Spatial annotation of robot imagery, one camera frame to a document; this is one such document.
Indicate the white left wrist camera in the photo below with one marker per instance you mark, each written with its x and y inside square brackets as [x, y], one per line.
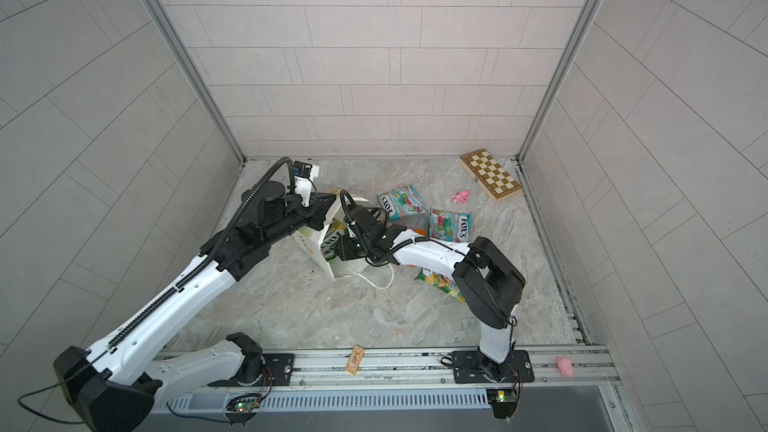
[304, 175]

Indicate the small wooden mousetrap block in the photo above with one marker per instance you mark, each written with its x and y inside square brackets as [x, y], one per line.
[354, 360]

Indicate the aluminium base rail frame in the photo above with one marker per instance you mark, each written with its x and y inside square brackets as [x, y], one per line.
[419, 389]

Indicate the illustrated white paper bag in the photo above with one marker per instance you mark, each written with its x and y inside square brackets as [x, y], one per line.
[309, 242]

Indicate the pink pig toy on rail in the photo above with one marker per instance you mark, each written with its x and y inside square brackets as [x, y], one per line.
[565, 366]

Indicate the green Fox's spring candy bag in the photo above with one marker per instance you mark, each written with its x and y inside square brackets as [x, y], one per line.
[333, 236]

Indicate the pink pig toy on table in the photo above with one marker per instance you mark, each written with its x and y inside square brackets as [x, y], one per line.
[461, 196]

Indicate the wooden folding chessboard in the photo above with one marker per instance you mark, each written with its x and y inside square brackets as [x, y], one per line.
[491, 176]

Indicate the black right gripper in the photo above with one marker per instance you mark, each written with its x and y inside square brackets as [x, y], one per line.
[345, 250]

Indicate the metal corner strip right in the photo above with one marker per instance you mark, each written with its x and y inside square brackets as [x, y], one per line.
[579, 31]

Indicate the yellow green candy bag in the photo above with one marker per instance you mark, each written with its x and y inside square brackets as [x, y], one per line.
[442, 283]

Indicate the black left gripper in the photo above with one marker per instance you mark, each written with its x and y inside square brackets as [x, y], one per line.
[317, 211]

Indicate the metal corner strip left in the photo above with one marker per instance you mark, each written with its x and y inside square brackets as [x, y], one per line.
[191, 72]

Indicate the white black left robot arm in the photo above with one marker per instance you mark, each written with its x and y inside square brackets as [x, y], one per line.
[115, 383]

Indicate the metal corner strip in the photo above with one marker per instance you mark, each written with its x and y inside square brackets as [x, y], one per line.
[579, 31]
[191, 72]

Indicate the teal Fox's mint candy bag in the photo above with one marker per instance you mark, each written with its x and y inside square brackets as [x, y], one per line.
[403, 202]

